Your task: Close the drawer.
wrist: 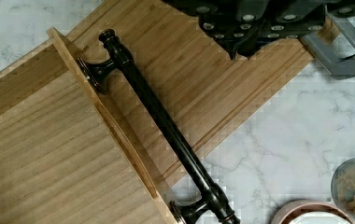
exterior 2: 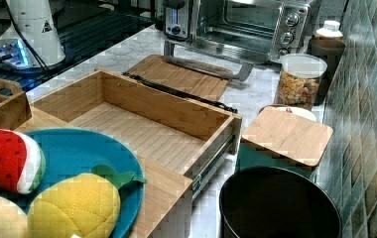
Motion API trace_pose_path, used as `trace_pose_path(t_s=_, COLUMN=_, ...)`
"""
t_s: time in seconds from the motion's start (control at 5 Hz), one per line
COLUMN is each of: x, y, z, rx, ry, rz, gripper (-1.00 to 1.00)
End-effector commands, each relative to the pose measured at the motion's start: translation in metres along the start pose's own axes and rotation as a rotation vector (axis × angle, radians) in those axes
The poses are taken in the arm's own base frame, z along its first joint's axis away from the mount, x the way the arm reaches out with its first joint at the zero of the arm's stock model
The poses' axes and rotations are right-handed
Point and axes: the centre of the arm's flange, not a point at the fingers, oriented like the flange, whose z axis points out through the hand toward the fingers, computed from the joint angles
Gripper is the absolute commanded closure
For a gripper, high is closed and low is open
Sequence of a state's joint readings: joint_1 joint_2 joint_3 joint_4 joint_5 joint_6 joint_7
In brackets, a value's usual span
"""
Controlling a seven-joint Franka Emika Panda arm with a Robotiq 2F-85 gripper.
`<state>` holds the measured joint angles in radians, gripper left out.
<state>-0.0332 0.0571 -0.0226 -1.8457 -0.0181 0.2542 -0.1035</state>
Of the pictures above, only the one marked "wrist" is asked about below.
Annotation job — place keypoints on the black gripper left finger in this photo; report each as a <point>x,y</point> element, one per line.
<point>219,19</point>

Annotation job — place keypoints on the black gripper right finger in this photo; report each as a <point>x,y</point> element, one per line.
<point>264,21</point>

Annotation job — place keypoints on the black metal drawer handle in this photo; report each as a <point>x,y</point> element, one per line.
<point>213,198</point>

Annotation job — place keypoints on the bamboo cutting board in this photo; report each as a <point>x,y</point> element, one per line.
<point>207,94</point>

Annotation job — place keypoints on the grey metal clamp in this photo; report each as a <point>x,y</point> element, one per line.
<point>338,57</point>

